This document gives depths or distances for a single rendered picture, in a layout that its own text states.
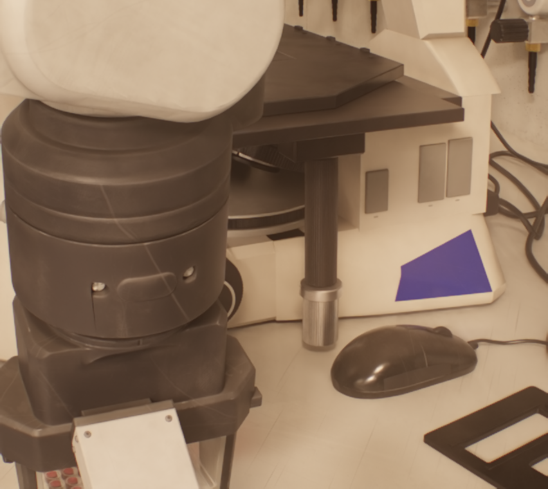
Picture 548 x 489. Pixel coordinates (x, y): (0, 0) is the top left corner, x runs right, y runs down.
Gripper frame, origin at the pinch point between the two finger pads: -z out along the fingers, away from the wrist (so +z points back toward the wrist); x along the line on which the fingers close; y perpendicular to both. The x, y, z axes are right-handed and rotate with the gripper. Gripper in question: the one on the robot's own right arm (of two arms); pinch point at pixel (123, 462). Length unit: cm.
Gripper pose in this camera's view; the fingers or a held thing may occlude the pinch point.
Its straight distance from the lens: 47.7
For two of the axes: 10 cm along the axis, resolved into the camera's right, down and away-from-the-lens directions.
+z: 0.7, -8.5, -5.1
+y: -3.9, -5.0, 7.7
